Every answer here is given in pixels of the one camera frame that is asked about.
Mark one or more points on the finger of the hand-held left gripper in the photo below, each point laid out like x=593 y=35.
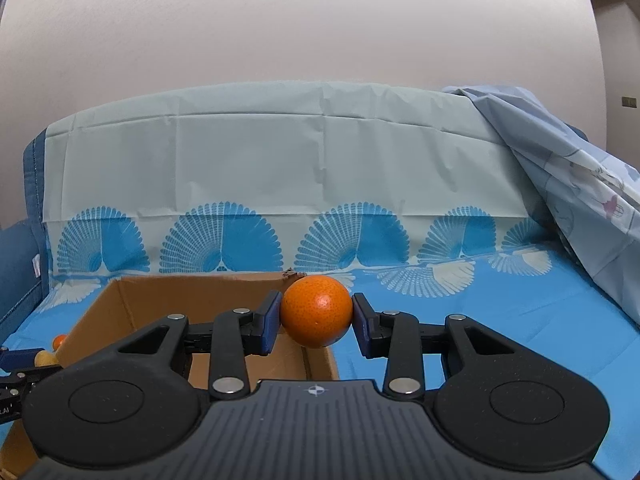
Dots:
x=15 y=357
x=20 y=382

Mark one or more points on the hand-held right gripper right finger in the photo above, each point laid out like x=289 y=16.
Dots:
x=362 y=327

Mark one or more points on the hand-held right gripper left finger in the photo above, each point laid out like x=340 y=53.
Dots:
x=272 y=320

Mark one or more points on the yellowish longan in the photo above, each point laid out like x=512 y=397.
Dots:
x=47 y=358

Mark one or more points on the round orange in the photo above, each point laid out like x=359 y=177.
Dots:
x=315 y=312

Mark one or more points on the brown cardboard box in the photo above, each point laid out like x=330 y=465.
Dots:
x=165 y=295

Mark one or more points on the small orange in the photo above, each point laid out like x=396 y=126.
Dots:
x=60 y=341

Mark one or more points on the blue fan-print cloth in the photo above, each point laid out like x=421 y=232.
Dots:
x=450 y=310

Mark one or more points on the white sofa label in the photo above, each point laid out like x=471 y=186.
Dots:
x=36 y=265

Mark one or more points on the pale blue printed sheet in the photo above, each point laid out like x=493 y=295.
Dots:
x=575 y=185

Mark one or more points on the wall switch plate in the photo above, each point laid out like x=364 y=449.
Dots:
x=629 y=102

